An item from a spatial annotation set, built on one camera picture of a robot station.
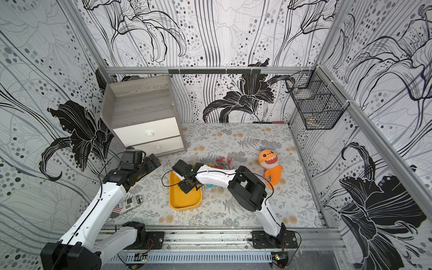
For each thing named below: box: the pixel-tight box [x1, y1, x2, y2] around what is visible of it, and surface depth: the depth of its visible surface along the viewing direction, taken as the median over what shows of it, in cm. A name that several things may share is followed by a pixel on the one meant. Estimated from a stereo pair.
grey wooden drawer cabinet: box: [100, 74, 188, 157], surface depth 88 cm
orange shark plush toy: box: [258, 149, 285, 190], surface depth 92 cm
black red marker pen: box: [252, 120, 286, 125], surface depth 125 cm
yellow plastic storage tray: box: [168, 169, 203, 211], surface depth 84 cm
